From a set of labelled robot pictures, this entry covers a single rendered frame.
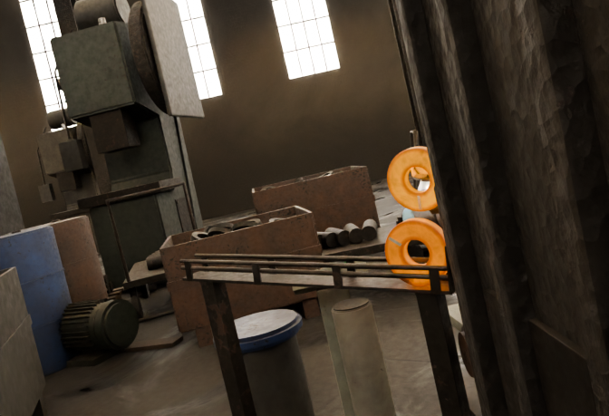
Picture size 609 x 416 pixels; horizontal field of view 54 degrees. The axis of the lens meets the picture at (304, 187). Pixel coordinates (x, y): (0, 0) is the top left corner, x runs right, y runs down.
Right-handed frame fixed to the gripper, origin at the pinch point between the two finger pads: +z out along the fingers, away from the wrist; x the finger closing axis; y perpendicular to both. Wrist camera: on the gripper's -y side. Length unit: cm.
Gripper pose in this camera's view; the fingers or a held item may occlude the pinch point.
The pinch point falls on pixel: (417, 171)
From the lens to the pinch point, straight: 143.7
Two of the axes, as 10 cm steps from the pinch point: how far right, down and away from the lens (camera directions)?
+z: -5.7, -0.8, -8.2
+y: -0.8, -9.8, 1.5
